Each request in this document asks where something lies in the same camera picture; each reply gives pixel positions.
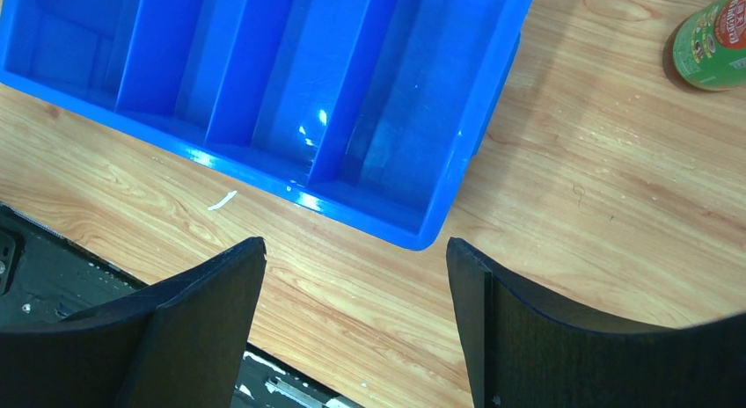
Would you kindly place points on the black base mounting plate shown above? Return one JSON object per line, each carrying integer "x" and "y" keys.
{"x": 46, "y": 277}

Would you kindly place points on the blue plastic divided bin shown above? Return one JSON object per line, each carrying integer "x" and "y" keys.
{"x": 365, "y": 111}

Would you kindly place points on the green label sauce bottle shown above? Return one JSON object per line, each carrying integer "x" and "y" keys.
{"x": 707, "y": 50}

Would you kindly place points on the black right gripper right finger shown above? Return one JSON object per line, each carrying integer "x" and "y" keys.
{"x": 525, "y": 345}

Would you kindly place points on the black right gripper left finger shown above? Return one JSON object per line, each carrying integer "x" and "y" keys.
{"x": 176, "y": 343}

